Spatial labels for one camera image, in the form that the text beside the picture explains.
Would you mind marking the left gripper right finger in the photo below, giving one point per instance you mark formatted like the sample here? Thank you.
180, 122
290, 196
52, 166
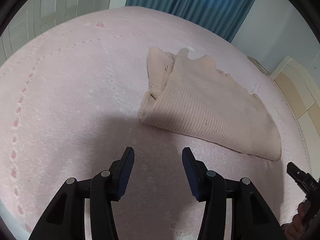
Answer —
251, 216

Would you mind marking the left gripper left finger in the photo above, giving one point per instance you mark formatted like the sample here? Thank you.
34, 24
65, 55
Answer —
64, 217

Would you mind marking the beige knit sweater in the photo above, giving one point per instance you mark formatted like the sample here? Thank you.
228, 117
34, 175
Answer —
194, 98

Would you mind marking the person's right hand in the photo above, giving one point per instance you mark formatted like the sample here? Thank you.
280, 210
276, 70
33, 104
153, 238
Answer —
295, 229

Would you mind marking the cream wooden headboard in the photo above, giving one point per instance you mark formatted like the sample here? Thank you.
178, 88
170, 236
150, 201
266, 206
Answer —
302, 94

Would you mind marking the pink bed sheet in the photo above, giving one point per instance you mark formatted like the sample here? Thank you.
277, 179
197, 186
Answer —
69, 107

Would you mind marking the white wardrobe with decals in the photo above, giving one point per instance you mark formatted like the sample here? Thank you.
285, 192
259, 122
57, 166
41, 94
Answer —
38, 16

